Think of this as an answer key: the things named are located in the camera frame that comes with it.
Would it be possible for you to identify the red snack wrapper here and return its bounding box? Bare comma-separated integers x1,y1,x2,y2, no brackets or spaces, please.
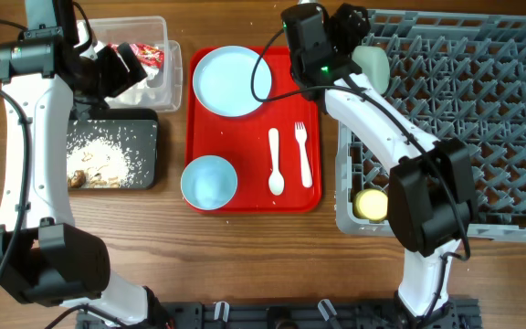
130,43,165,69

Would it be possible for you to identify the white tissue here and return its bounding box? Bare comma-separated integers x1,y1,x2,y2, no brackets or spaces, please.
104,76,171,109

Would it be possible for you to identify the pale green bowl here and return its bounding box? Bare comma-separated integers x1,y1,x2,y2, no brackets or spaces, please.
352,46,390,95

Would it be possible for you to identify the white rice pile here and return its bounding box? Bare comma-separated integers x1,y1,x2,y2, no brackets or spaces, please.
67,138,132,188

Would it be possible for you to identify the brown food scrap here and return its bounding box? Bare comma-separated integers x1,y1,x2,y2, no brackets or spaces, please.
68,170,87,188

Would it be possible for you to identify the yellow plastic cup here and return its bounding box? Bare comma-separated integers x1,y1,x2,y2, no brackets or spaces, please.
352,188,388,222

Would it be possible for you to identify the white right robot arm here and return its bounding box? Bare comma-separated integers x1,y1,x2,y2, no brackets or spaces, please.
280,3,478,328

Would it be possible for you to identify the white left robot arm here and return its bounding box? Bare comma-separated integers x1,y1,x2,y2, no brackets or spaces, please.
0,1,174,328

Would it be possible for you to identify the black food waste tray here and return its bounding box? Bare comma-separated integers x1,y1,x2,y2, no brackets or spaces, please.
67,108,159,190

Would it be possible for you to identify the blue-grey dishwasher rack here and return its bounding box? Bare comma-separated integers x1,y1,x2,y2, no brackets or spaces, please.
334,8,526,243

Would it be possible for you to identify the clear plastic bin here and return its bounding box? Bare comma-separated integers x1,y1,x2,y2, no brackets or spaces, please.
85,16,183,112

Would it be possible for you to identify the light blue plate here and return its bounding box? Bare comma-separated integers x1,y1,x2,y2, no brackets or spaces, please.
192,46,272,118

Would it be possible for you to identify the white plastic fork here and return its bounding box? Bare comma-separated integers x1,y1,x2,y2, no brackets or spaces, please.
295,122,312,188

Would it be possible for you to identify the red plastic tray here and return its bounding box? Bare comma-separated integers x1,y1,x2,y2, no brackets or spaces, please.
185,47,322,213

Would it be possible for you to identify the small blue bowl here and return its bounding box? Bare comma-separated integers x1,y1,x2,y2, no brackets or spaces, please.
180,155,238,211

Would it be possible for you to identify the white plastic spoon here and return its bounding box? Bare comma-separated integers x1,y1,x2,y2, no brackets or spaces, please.
268,128,285,196

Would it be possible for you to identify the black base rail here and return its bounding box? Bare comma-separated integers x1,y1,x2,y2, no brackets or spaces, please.
75,298,483,329

